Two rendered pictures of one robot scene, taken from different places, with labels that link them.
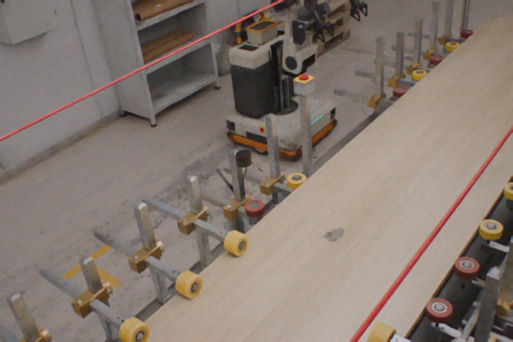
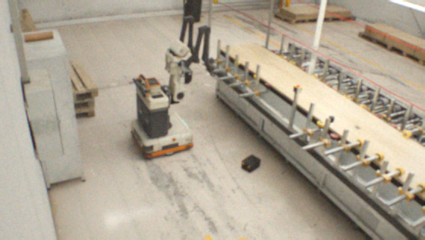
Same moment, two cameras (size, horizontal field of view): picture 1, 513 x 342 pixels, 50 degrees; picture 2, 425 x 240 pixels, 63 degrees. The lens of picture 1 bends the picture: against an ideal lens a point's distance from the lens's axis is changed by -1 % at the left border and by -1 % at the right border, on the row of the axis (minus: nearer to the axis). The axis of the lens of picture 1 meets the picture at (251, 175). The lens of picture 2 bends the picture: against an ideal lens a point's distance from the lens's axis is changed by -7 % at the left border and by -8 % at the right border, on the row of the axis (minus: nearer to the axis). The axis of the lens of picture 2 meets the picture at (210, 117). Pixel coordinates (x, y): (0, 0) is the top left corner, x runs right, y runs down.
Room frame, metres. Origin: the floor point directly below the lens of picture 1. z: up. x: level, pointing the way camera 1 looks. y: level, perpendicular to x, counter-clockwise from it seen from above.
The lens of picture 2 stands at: (2.02, 3.37, 2.84)
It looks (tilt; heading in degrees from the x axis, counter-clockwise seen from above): 30 degrees down; 289
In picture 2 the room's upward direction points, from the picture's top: 4 degrees clockwise
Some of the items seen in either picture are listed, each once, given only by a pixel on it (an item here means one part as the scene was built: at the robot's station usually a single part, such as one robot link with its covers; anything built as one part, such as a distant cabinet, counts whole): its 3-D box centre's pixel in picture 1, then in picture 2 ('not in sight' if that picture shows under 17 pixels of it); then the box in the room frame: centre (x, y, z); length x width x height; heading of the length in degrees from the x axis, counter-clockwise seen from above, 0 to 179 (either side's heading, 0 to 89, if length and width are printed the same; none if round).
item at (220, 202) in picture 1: (220, 202); (319, 144); (1.95, 0.15, 0.84); 0.43 x 0.03 x 0.04; 48
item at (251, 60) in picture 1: (268, 68); (154, 105); (3.98, -0.22, 0.59); 0.55 x 0.34 x 0.83; 138
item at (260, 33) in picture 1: (262, 32); (152, 85); (3.99, -0.20, 0.87); 0.23 x 0.15 x 0.11; 138
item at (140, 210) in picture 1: (153, 256); (360, 161); (1.55, 0.39, 0.93); 0.04 x 0.04 x 0.48; 48
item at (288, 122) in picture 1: (281, 120); (161, 133); (3.92, -0.29, 0.16); 0.67 x 0.64 x 0.25; 48
